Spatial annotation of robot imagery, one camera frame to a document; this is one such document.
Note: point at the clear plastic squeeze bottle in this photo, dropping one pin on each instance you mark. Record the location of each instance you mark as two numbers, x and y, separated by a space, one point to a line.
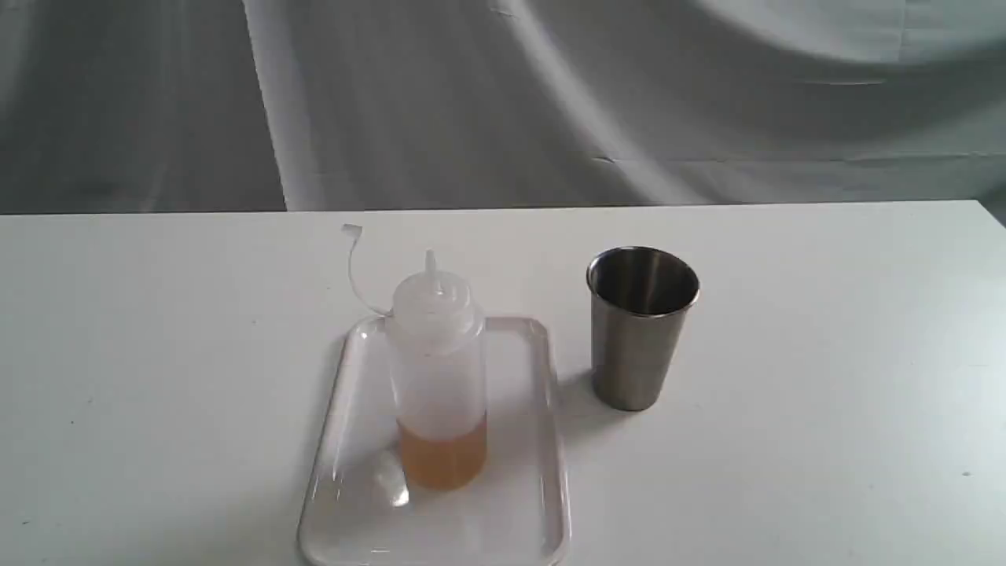
435 333

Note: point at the stainless steel cup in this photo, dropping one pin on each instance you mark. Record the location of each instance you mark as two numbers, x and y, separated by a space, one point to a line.
639 300

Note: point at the grey backdrop cloth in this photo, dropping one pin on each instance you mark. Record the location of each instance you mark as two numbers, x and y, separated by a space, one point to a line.
126 107

